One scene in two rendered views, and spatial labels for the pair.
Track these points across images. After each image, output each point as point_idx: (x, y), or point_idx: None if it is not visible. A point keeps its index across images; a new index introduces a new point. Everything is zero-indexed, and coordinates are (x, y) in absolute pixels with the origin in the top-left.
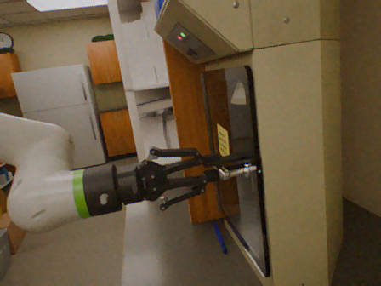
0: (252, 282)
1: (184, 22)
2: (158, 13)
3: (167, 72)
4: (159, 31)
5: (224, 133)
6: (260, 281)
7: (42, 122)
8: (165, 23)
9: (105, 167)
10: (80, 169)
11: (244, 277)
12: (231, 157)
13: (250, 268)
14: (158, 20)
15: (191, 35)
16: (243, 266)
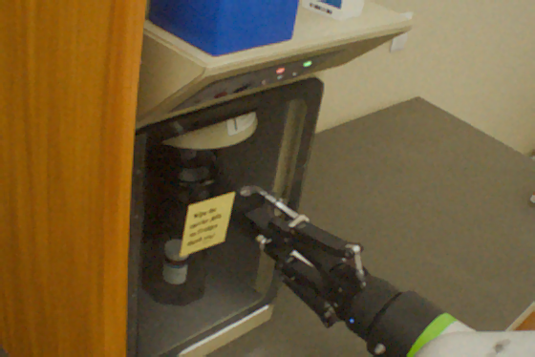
0: (245, 343)
1: (353, 49)
2: (273, 32)
3: (118, 182)
4: (239, 70)
5: (223, 200)
6: (239, 336)
7: (478, 337)
8: (312, 52)
9: (414, 297)
10: (440, 322)
11: (241, 351)
12: (259, 213)
13: (221, 348)
14: (304, 49)
15: (323, 61)
16: (220, 356)
